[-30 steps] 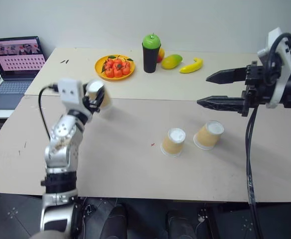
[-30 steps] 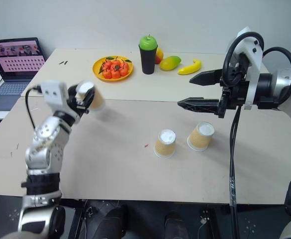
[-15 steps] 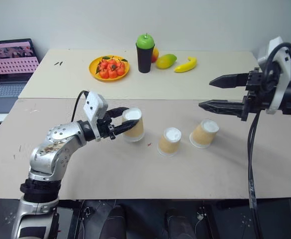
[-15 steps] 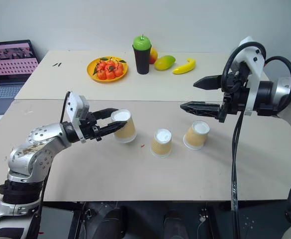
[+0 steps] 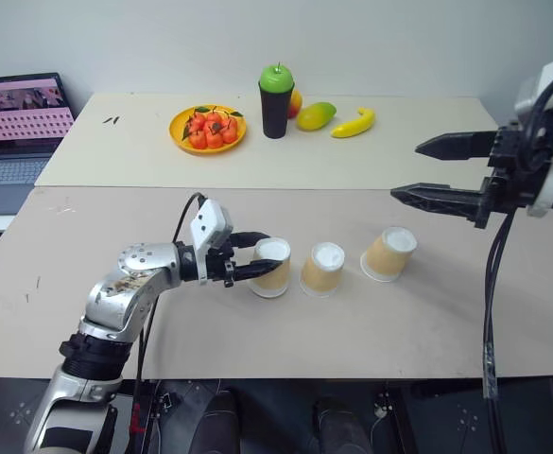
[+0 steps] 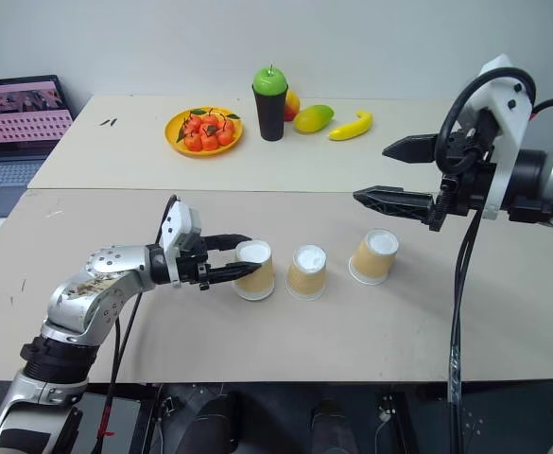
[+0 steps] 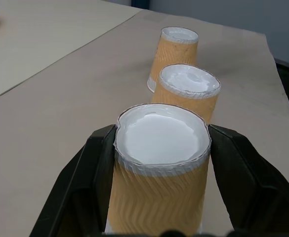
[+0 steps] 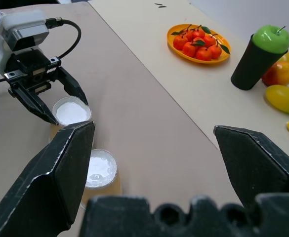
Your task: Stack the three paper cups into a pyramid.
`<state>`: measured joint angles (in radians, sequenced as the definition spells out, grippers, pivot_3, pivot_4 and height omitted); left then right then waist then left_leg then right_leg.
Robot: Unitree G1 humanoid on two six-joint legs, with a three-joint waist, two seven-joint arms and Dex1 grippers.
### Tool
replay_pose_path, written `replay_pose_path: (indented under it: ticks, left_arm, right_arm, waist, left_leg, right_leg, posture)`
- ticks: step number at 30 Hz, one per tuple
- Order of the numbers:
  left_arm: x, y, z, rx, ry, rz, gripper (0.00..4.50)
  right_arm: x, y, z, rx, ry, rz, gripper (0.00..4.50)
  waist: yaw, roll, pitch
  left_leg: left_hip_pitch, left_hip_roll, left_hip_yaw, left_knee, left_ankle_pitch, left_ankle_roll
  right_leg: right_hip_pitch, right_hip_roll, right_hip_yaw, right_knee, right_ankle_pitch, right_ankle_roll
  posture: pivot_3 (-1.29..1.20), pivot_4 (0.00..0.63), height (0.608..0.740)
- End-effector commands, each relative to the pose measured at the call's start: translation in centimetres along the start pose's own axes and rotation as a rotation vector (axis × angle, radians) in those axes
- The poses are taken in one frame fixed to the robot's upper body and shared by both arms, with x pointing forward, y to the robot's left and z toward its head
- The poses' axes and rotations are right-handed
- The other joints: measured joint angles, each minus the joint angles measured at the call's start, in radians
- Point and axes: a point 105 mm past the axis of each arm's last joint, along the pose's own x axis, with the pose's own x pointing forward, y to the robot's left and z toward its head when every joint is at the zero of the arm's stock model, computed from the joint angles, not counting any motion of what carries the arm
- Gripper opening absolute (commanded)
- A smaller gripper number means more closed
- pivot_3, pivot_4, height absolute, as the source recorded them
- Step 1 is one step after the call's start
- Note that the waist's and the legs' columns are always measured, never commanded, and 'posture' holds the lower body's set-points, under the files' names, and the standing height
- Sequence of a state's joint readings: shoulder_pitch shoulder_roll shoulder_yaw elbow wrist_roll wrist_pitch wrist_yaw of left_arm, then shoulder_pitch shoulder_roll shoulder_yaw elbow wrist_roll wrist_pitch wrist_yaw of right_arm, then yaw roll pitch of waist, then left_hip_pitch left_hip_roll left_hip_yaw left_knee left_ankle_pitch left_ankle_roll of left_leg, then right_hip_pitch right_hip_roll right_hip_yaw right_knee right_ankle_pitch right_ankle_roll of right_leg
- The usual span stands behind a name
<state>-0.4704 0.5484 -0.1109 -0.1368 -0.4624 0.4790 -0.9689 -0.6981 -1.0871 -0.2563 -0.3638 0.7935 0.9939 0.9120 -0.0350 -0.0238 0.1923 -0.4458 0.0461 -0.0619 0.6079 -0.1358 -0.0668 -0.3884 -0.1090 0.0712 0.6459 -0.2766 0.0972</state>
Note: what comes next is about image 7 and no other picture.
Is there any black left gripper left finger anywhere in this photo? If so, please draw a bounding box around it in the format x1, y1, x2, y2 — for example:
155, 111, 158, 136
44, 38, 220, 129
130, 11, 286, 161
28, 124, 118, 237

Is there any ribbed orange paper cup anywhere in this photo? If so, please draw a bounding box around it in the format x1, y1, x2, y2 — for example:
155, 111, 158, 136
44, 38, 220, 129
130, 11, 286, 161
150, 64, 221, 124
105, 103, 213, 235
147, 26, 200, 93

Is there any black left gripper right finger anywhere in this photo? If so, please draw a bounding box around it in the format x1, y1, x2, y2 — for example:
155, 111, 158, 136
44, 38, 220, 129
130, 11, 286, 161
208, 124, 289, 237

